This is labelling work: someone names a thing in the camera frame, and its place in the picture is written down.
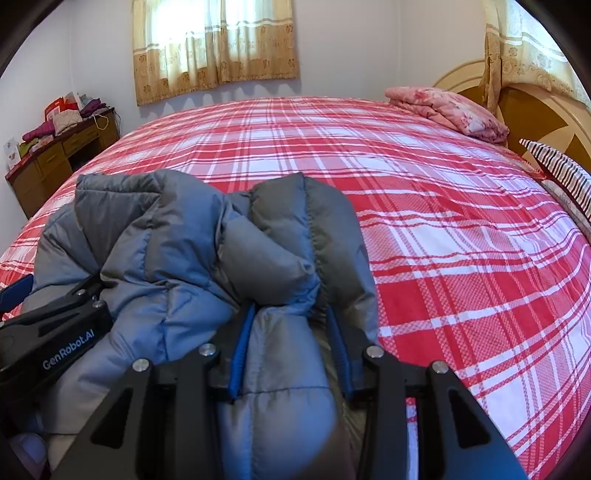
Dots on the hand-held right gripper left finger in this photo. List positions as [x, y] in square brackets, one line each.
[240, 353]

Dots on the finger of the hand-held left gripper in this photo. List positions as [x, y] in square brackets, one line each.
[16, 295]
[85, 288]

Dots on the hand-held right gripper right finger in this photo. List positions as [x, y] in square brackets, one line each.
[339, 353]

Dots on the grey puffer jacket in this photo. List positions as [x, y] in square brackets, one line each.
[184, 258]

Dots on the magenta folded clothes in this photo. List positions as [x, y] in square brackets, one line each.
[38, 131]

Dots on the pale pink folded clothes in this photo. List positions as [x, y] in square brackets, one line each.
[67, 122]

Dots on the purple folded clothes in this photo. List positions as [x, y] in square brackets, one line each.
[92, 108]

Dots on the brown wooden desk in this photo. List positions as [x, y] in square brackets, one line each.
[55, 157]

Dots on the red plaid bed sheet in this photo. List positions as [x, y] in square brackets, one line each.
[438, 258]

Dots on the white printed card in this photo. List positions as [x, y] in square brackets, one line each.
[11, 150]

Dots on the green folded cloth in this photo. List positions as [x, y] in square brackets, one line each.
[28, 145]

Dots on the red box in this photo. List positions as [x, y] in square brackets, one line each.
[54, 108]

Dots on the pink floral folded blanket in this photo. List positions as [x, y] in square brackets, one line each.
[448, 110]

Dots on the beige patterned window curtain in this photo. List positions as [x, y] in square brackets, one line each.
[212, 46]

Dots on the striped pillow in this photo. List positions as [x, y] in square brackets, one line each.
[563, 170]

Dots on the wooden bed headboard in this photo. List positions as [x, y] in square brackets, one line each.
[531, 115]

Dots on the cream floral curtain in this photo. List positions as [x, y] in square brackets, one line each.
[526, 46]

